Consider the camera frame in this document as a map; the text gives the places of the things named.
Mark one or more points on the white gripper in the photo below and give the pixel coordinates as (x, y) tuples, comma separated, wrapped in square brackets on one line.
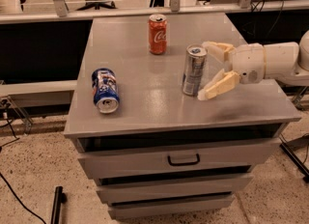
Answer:
[(248, 62)]

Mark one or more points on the silver redbull can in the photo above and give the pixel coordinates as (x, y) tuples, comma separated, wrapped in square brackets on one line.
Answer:
[(195, 60)]

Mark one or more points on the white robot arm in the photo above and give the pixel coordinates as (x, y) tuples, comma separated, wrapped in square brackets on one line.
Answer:
[(287, 62)]

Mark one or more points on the red coca-cola can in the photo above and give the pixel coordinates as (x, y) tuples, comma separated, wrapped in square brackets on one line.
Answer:
[(157, 33)]

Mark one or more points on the blue pepsi can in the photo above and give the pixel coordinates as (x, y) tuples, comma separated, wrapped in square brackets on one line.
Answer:
[(105, 91)]

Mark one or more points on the grey drawer cabinet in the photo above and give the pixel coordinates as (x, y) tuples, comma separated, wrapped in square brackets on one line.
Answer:
[(125, 152)]

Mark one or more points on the black table leg base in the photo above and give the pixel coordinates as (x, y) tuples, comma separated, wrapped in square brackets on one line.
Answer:
[(300, 164)]

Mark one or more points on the black bar on floor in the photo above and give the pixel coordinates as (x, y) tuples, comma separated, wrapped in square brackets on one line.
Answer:
[(60, 198)]

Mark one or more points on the black drawer handle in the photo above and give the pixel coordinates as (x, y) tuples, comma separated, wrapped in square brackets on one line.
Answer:
[(181, 161)]

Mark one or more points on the metal wire rack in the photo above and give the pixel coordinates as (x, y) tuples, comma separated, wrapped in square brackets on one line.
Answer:
[(11, 111)]

